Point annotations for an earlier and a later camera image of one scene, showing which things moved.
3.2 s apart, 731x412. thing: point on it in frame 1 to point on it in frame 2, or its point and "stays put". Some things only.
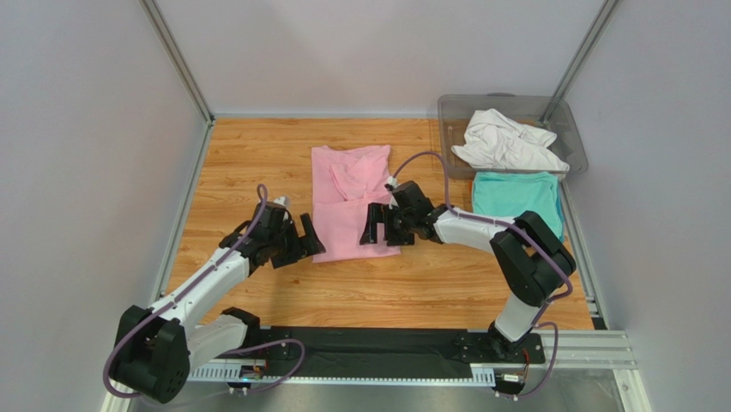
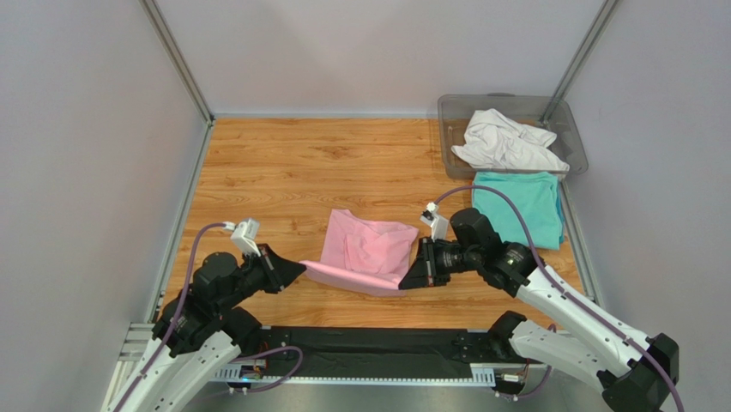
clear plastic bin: x=552 y=114 stays put
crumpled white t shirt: x=492 y=137 stays put
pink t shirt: x=344 y=182 to x=370 y=256
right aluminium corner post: x=578 y=59 stays put
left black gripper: x=303 y=245 to x=280 y=271
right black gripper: x=393 y=221 to x=427 y=261
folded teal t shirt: x=510 y=193 stays put
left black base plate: x=268 y=334 stays put
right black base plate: x=486 y=348 stays put
